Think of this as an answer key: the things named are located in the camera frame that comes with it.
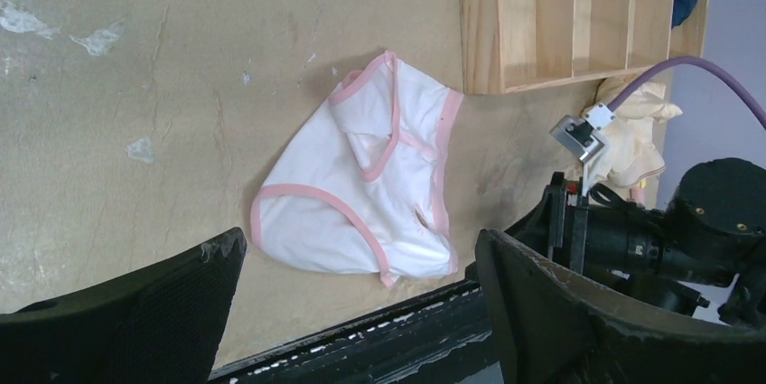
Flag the wooden compartment organizer tray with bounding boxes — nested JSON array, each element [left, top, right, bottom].
[[460, 0, 709, 94]]

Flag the white underwear pink trim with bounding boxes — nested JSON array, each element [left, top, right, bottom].
[[250, 51, 463, 286]]

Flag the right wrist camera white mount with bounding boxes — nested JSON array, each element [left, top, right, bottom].
[[550, 103, 615, 196]]

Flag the navy blue rolled underwear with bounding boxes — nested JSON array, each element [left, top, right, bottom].
[[671, 0, 698, 28]]

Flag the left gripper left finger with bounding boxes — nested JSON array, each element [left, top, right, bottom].
[[1, 228, 248, 383]]

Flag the cream beige underwear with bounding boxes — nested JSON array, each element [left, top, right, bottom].
[[595, 77, 682, 190]]

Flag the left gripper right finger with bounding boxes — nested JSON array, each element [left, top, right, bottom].
[[475, 229, 765, 383]]

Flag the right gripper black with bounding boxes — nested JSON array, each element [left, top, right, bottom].
[[505, 172, 677, 282]]

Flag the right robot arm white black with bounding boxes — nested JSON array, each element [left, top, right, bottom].
[[507, 158, 765, 329]]

